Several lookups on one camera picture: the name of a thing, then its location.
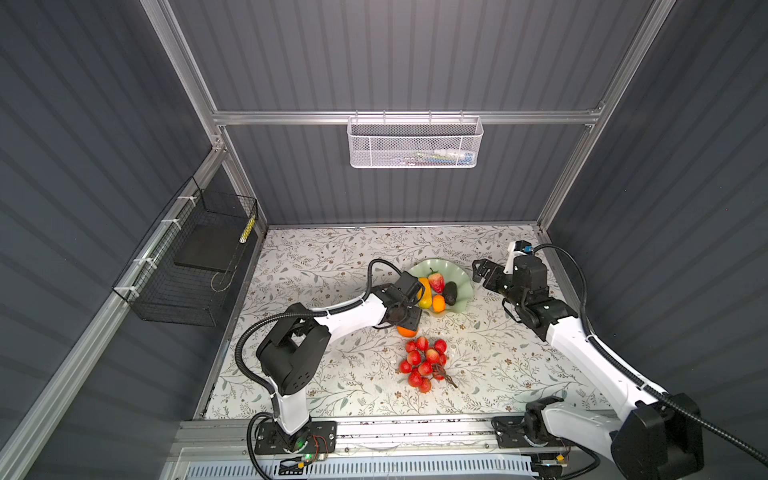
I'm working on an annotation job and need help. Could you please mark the large fake orange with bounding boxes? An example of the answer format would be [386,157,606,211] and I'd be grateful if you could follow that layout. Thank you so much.
[396,326,418,338]

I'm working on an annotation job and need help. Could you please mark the yellow fake corn cob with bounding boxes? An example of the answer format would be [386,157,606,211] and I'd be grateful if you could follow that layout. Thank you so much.
[418,277,433,310]

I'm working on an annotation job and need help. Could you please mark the small fake orange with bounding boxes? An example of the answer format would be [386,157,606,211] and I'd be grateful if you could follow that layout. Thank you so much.
[431,294,447,314]

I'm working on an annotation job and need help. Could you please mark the dark fake avocado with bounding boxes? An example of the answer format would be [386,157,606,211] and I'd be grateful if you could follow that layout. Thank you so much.
[442,281,458,306]

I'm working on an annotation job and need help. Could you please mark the red fake grape bunch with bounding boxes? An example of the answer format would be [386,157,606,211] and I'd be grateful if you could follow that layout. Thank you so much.
[397,336,458,394]

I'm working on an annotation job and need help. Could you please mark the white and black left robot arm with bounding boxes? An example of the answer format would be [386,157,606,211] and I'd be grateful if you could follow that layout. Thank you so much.
[256,272,426,436]

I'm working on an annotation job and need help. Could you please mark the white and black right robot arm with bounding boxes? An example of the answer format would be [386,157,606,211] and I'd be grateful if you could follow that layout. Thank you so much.
[472,254,704,479]

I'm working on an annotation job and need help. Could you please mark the green wavy fruit bowl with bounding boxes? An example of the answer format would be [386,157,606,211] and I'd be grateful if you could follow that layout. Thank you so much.
[407,258,474,318]

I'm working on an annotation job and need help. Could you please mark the items in white basket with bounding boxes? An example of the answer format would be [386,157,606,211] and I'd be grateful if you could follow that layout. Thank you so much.
[398,148,476,168]

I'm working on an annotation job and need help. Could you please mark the yellow marker pen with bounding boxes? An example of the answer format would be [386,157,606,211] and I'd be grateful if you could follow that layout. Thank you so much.
[239,215,256,244]

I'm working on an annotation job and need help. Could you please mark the black foam pad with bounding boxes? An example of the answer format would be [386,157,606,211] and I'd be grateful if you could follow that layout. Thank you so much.
[174,225,243,273]

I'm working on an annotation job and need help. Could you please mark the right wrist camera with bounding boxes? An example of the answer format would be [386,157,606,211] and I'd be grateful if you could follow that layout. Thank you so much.
[504,240,533,274]

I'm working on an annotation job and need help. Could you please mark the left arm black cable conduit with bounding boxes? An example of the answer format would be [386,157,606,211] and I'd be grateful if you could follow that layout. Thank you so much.
[233,257,404,480]

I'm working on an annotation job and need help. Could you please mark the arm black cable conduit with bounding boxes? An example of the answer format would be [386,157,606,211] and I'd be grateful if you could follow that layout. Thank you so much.
[233,257,404,480]
[530,242,768,468]

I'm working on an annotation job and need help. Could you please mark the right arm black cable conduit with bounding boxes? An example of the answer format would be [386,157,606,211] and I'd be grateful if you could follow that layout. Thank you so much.
[530,242,768,468]

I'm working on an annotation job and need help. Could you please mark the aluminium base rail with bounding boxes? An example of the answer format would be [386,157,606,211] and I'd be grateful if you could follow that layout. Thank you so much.
[160,413,621,479]

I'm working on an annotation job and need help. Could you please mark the white wire mesh basket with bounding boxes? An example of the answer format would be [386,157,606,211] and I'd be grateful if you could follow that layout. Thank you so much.
[346,114,484,169]

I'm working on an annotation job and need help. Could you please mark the black wire basket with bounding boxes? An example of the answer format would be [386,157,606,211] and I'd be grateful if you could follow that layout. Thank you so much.
[113,179,259,327]

